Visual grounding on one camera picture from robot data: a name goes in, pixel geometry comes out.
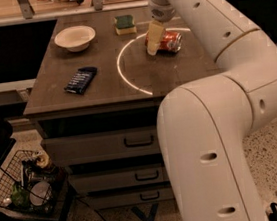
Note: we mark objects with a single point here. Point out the red coke can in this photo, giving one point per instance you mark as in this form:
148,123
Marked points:
171,42

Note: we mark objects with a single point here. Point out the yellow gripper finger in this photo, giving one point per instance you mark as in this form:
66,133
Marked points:
154,36

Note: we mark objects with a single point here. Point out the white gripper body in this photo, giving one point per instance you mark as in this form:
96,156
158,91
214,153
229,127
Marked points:
163,13

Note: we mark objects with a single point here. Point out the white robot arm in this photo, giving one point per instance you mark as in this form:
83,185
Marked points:
201,124

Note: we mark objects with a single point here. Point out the white bowl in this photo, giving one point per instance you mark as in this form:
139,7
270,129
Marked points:
75,39

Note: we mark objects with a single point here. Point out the bottom grey drawer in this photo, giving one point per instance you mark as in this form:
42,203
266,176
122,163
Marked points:
130,197

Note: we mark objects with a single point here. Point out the black wire basket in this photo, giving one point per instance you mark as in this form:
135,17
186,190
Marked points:
28,168

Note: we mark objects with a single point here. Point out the green packet in basket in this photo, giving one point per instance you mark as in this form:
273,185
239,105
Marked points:
20,196

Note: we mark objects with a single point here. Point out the top grey drawer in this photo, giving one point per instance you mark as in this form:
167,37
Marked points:
102,146

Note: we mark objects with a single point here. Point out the middle grey drawer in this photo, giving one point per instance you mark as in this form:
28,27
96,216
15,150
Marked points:
120,178

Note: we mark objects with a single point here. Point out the white cup in basket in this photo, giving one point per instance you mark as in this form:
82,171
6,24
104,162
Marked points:
40,193

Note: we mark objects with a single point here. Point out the blue snack bar packet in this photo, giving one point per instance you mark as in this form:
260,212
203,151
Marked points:
80,81

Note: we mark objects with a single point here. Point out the grey drawer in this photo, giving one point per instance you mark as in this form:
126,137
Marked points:
102,146
130,197
120,178

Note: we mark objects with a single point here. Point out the green yellow sponge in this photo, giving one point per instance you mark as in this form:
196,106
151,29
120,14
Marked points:
125,25

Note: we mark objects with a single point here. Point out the grey drawer cabinet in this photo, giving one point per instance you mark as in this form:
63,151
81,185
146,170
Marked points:
126,92

